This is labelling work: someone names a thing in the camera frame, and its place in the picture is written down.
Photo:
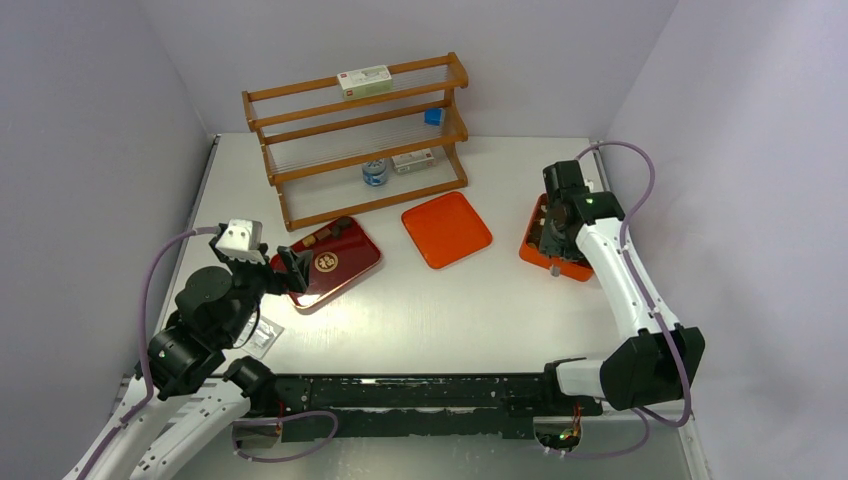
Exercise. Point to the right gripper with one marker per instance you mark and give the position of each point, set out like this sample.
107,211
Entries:
551,247

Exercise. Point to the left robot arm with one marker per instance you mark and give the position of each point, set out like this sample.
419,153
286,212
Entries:
143,439

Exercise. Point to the orange box lid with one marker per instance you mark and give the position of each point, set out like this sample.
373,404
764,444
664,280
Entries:
446,229

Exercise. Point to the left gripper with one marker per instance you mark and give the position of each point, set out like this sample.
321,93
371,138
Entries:
297,263

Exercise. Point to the orange compartment box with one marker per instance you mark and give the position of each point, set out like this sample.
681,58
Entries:
529,252

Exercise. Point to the black base frame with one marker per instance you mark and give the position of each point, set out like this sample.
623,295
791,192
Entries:
313,407

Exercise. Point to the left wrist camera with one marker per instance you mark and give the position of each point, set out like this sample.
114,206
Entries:
240,240

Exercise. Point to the white green box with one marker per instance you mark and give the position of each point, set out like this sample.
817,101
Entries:
365,82

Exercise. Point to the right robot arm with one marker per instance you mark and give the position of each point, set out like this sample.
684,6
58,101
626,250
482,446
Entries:
657,358

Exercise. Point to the wooden three-tier shelf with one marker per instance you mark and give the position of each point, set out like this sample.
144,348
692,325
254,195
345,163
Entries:
314,143

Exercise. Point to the blue cube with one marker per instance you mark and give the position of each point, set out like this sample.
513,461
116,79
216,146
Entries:
434,116

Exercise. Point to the blue lidded jar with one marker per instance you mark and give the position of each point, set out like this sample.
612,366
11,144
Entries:
375,172

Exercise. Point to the clear plastic bag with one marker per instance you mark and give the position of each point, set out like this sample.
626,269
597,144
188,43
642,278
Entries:
258,337

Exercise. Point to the white red small box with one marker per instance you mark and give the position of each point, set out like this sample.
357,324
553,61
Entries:
414,161

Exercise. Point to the dark red tray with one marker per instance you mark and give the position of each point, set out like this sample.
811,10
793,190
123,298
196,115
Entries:
342,253

